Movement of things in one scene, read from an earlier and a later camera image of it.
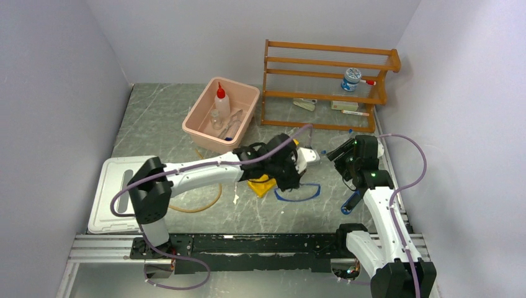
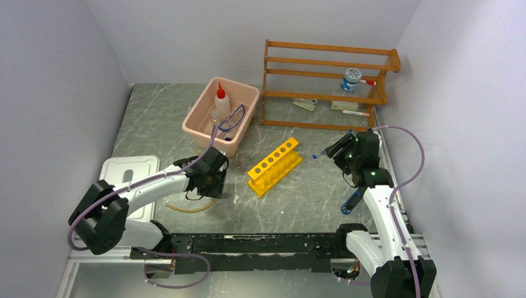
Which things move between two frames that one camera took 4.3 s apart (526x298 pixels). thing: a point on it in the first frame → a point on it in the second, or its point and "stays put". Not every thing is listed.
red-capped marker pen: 368,82 stays put
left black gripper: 293,180 → 216,192
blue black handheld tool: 351,202 stays put
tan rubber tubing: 206,207 stays put
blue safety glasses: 285,200 → 233,119
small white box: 344,105 stays put
